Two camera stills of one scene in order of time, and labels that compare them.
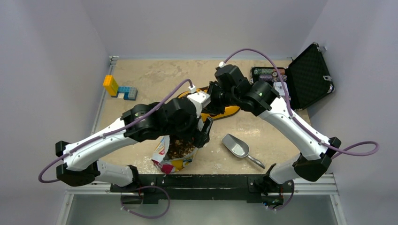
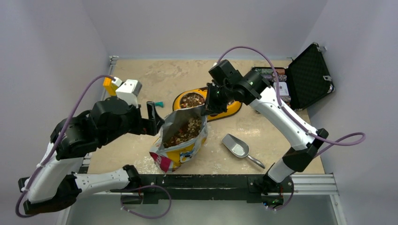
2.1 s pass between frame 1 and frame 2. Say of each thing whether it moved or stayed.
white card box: stayed
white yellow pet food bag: moved
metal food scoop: stayed
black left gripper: moved
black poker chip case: stayed
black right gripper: stayed
